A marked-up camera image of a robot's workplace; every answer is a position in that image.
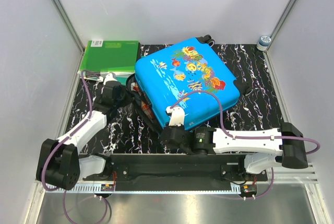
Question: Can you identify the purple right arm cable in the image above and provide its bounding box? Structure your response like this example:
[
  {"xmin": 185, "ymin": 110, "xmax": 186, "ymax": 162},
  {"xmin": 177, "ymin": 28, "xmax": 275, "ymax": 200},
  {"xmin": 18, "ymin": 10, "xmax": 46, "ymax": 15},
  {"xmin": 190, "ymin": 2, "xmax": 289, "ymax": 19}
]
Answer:
[{"xmin": 172, "ymin": 90, "xmax": 321, "ymax": 201}]

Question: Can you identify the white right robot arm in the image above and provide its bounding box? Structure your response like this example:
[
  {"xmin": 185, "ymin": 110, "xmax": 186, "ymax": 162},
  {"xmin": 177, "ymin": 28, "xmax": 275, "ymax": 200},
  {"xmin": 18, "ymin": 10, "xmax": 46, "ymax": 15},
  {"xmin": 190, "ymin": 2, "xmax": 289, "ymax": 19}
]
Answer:
[{"xmin": 160, "ymin": 122, "xmax": 308, "ymax": 181}]

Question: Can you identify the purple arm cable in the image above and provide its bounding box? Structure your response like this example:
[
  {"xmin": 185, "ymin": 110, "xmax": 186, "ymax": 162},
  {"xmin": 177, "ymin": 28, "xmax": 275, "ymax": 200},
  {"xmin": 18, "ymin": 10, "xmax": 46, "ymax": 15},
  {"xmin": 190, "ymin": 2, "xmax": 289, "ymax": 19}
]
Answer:
[
  {"xmin": 172, "ymin": 90, "xmax": 321, "ymax": 201},
  {"xmin": 41, "ymin": 69, "xmax": 113, "ymax": 223}
]

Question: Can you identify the blue suitcase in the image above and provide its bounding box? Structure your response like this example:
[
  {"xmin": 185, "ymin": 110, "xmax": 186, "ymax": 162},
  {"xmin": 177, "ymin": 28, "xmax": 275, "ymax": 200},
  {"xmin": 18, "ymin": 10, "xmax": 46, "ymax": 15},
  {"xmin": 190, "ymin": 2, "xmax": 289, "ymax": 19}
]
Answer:
[{"xmin": 126, "ymin": 34, "xmax": 253, "ymax": 133}]

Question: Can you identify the aluminium frame rail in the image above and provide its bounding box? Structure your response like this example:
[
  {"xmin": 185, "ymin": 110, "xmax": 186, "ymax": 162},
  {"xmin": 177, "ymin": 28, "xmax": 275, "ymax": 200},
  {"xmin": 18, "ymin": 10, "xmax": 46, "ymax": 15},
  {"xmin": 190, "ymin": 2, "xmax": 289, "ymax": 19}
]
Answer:
[{"xmin": 36, "ymin": 0, "xmax": 88, "ymax": 55}]

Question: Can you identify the green plastic folder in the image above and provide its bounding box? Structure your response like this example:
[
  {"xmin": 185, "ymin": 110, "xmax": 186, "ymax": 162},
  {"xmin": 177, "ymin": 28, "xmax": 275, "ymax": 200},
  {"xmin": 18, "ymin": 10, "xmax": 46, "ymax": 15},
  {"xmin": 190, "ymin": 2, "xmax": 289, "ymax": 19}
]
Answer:
[{"xmin": 79, "ymin": 40, "xmax": 140, "ymax": 73}]

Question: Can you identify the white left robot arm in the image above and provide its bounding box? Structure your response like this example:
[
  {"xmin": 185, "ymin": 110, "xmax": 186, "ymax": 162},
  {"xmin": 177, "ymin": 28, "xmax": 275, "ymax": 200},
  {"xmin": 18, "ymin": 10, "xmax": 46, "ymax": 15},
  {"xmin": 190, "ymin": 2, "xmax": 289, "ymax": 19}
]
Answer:
[{"xmin": 36, "ymin": 81, "xmax": 132, "ymax": 191}]

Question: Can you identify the brown plaid shirt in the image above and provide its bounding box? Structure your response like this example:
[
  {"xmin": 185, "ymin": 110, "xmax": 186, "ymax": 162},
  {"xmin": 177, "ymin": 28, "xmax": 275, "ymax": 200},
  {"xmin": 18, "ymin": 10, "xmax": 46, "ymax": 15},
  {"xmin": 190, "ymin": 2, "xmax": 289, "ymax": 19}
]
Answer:
[{"xmin": 130, "ymin": 82, "xmax": 154, "ymax": 120}]

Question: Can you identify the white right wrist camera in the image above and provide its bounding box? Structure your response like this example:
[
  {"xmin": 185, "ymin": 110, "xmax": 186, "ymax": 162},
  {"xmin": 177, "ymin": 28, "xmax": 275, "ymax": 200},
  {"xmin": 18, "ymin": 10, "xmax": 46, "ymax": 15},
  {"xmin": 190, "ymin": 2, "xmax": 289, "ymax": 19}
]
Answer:
[{"xmin": 166, "ymin": 106, "xmax": 185, "ymax": 126}]

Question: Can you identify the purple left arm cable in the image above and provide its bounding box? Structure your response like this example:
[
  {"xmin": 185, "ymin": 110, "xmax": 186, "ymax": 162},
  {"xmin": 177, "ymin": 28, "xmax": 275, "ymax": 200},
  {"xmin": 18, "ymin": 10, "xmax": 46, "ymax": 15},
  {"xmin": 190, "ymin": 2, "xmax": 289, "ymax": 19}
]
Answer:
[{"xmin": 41, "ymin": 69, "xmax": 113, "ymax": 223}]

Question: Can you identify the blue capped bottle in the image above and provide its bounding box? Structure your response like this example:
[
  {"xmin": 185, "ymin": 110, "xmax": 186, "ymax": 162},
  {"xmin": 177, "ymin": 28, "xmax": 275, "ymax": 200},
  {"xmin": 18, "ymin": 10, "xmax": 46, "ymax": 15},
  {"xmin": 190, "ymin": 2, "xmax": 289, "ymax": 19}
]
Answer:
[{"xmin": 256, "ymin": 36, "xmax": 271, "ymax": 51}]

